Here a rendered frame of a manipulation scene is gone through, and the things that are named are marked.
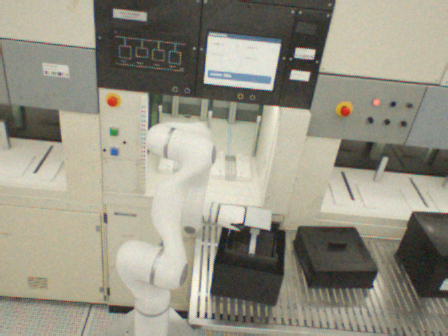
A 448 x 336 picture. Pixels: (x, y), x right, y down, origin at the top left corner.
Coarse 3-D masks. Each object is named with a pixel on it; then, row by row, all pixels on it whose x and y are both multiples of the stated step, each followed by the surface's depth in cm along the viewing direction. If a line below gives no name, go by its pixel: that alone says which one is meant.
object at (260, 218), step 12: (252, 216) 176; (264, 216) 177; (252, 228) 178; (264, 228) 171; (276, 228) 191; (228, 240) 185; (240, 240) 196; (252, 240) 176; (228, 252) 173; (240, 252) 173; (252, 252) 170; (228, 264) 177; (240, 264) 177; (252, 264) 176; (264, 264) 175
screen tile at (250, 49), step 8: (248, 48) 175; (256, 48) 175; (264, 48) 175; (264, 56) 177; (272, 56) 176; (248, 64) 178; (256, 64) 178; (264, 64) 178; (272, 64) 178; (264, 72) 180; (272, 72) 180
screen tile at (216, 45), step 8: (216, 40) 173; (216, 48) 175; (224, 48) 175; (232, 48) 175; (240, 48) 175; (232, 56) 177; (240, 56) 177; (216, 64) 179; (224, 64) 179; (232, 64) 178
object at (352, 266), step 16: (304, 240) 202; (320, 240) 203; (336, 240) 204; (352, 240) 205; (304, 256) 199; (320, 256) 194; (336, 256) 195; (352, 256) 196; (368, 256) 198; (304, 272) 198; (320, 272) 187; (336, 272) 188; (352, 272) 189; (368, 272) 190; (368, 288) 196
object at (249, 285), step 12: (276, 240) 198; (216, 252) 179; (276, 252) 202; (216, 264) 174; (276, 264) 200; (216, 276) 178; (228, 276) 177; (240, 276) 176; (252, 276) 175; (264, 276) 174; (276, 276) 173; (216, 288) 181; (228, 288) 180; (240, 288) 179; (252, 288) 178; (264, 288) 177; (276, 288) 176; (252, 300) 182; (264, 300) 181; (276, 300) 180
